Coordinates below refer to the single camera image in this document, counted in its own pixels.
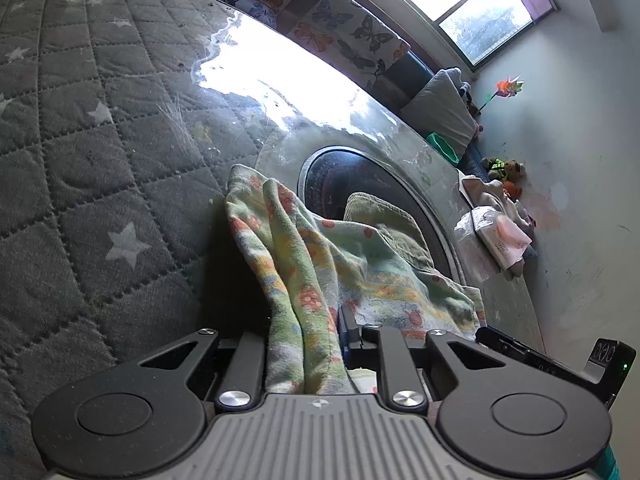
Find teal cloth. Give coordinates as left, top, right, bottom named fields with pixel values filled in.
left=601, top=446, right=622, bottom=480

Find large butterfly print cushion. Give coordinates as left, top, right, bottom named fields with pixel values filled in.
left=280, top=0, right=412, bottom=82

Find window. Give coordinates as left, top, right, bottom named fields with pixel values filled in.
left=320, top=0, right=559, bottom=67

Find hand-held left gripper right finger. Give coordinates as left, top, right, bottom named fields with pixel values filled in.
left=339, top=305, right=507, bottom=407

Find teddy bear in yellow vest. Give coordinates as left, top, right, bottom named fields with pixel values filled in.
left=481, top=157, right=527, bottom=184

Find pink white tissue pack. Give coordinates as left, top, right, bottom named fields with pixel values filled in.
left=455, top=206, right=533, bottom=268

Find grey pillow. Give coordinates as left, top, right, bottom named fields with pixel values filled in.
left=402, top=67, right=479, bottom=152

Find white black plush toy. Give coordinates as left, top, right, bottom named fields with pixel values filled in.
left=450, top=67, right=478, bottom=113

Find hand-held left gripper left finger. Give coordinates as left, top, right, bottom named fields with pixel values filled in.
left=137, top=328, right=267, bottom=408

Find green plastic basin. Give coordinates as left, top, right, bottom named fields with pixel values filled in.
left=427, top=131, right=461, bottom=165

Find blue sofa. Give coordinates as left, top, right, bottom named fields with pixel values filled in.
left=170, top=0, right=496, bottom=181

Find round black induction cooktop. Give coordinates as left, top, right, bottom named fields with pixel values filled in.
left=297, top=145, right=461, bottom=281

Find beige cloth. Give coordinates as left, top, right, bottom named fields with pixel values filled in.
left=460, top=175, right=538, bottom=278

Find colourful pinwheel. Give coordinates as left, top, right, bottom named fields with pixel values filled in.
left=477, top=76, right=526, bottom=116

